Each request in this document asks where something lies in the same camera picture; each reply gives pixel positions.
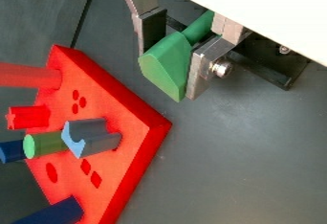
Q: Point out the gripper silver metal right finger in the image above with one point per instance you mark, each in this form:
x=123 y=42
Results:
x=208 y=61

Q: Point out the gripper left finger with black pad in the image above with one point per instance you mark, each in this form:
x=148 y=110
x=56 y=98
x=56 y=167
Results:
x=148 y=18

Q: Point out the green three prong object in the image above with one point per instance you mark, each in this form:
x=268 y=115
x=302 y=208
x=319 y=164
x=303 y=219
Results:
x=164 y=64

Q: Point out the black curved fixture cradle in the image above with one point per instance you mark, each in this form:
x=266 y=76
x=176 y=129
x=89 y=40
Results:
x=262 y=56

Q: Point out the red peg board base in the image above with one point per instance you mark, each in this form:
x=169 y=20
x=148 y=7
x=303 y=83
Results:
x=100 y=180

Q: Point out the tall pink octagonal peg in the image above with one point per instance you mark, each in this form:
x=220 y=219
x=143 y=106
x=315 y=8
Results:
x=27 y=76

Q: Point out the light blue notched peg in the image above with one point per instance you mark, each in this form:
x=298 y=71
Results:
x=87 y=137

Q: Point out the red star peg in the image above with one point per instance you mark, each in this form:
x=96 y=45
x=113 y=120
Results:
x=27 y=117

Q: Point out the green cylinder peg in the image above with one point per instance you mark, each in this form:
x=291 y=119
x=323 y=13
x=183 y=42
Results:
x=41 y=144

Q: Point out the short dark blue peg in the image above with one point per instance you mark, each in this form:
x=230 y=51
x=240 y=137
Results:
x=11 y=151

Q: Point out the tall dark blue square peg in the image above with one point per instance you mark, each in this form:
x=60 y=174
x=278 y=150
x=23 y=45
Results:
x=65 y=212

